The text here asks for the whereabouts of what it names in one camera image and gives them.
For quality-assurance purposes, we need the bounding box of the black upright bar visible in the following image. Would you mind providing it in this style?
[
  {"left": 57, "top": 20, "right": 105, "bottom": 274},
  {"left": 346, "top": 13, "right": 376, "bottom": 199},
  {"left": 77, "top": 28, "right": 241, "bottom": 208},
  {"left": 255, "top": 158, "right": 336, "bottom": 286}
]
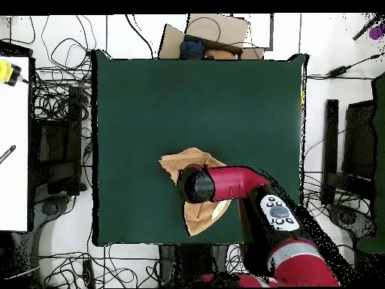
[{"left": 320, "top": 99, "right": 340, "bottom": 205}]

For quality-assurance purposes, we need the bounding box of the orange garment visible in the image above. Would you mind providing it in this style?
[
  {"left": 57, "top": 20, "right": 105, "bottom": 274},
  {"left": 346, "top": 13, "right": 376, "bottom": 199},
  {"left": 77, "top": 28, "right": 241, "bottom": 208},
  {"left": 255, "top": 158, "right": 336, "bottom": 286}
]
[{"left": 205, "top": 48, "right": 236, "bottom": 60}]

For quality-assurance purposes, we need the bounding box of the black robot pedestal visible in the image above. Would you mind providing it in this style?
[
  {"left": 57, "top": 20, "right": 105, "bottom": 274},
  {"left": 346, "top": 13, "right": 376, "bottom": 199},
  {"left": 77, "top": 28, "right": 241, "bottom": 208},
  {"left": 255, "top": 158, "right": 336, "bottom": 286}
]
[{"left": 158, "top": 243, "right": 231, "bottom": 288}]

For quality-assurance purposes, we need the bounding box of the black power adapter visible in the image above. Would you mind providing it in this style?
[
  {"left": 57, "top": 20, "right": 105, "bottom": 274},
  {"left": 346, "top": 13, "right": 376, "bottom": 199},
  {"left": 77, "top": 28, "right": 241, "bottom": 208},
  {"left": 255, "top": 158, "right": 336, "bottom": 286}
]
[{"left": 326, "top": 65, "right": 347, "bottom": 78}]

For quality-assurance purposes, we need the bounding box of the dark blue garment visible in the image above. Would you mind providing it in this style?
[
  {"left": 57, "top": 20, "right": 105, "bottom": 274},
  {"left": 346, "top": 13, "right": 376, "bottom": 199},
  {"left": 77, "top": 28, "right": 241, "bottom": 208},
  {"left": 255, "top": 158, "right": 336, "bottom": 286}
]
[{"left": 179, "top": 35, "right": 207, "bottom": 60}]

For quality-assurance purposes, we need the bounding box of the purple round object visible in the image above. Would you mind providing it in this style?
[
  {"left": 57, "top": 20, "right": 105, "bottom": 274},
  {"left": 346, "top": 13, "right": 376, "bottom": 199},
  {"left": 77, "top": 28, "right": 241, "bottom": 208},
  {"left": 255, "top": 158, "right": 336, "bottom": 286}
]
[{"left": 368, "top": 25, "right": 385, "bottom": 41}]

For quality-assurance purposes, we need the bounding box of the dark green table cloth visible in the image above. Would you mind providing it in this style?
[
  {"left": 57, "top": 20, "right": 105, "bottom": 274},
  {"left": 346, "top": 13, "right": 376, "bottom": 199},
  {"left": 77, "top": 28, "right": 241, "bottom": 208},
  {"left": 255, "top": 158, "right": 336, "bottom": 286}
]
[{"left": 91, "top": 49, "right": 311, "bottom": 247}]

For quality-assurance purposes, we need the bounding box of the yellow and black tool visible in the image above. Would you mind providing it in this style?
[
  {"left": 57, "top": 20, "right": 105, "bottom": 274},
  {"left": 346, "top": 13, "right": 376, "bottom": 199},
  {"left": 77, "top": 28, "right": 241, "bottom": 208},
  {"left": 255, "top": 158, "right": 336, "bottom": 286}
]
[{"left": 0, "top": 59, "right": 23, "bottom": 87}]

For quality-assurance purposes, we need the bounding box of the brown cardboard box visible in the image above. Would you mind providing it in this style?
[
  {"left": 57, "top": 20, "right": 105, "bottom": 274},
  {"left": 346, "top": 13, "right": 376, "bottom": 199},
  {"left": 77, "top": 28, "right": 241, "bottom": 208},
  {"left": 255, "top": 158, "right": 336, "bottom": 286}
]
[{"left": 158, "top": 13, "right": 265, "bottom": 60}]

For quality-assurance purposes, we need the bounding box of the tan terry towel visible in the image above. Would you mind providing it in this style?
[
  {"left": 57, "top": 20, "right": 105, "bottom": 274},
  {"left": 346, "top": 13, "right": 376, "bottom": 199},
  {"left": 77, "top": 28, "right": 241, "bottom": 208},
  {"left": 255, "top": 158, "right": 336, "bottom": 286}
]
[{"left": 158, "top": 146, "right": 232, "bottom": 237}]

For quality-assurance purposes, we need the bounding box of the black equipment rack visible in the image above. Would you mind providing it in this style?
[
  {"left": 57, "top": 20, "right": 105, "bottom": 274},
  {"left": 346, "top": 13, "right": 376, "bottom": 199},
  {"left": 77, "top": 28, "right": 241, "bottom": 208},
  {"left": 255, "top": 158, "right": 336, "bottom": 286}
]
[{"left": 32, "top": 87, "right": 88, "bottom": 196}]

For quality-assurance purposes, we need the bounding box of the green cloth covered table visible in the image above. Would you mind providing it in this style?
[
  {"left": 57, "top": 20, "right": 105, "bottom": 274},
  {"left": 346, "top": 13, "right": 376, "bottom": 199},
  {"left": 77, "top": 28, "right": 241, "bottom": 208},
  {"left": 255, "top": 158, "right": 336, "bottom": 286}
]
[{"left": 356, "top": 71, "right": 385, "bottom": 254}]

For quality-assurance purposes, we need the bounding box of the black marker pen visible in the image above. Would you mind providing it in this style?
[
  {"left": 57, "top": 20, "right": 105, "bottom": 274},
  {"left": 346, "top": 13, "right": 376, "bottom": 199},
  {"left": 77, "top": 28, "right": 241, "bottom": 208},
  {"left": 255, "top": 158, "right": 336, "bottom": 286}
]
[{"left": 0, "top": 144, "right": 17, "bottom": 165}]

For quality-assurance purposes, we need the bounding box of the white side table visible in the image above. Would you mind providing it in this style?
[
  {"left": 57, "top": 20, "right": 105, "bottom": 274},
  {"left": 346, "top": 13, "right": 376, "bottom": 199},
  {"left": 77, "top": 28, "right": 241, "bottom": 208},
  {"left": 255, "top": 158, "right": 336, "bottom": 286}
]
[{"left": 0, "top": 56, "right": 30, "bottom": 232}]

